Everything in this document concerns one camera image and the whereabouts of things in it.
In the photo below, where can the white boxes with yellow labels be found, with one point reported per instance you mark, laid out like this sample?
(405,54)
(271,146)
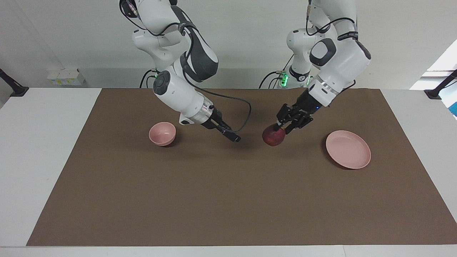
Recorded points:
(66,76)

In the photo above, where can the pink plate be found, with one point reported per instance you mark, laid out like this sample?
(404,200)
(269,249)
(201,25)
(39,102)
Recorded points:
(348,150)

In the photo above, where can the brown table mat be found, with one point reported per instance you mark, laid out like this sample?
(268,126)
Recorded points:
(228,200)

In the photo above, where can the dark red apple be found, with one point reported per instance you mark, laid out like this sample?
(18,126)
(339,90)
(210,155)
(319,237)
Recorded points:
(273,137)

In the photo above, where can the black clamp stand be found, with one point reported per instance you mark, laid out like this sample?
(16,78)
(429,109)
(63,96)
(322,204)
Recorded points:
(16,90)
(437,91)

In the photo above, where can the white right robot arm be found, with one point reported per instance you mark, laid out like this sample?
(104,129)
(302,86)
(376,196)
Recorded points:
(178,92)

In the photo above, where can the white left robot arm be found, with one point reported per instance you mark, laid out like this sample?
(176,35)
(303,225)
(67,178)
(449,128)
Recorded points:
(339,60)

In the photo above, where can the blue object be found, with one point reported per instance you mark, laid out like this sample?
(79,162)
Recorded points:
(454,109)

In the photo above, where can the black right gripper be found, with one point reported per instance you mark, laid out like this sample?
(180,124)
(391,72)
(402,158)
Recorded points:
(213,119)

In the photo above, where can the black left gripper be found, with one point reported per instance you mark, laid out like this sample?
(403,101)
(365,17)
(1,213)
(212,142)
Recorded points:
(301,107)

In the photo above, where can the pink bowl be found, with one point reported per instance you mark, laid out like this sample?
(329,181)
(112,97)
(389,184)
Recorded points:
(162,135)

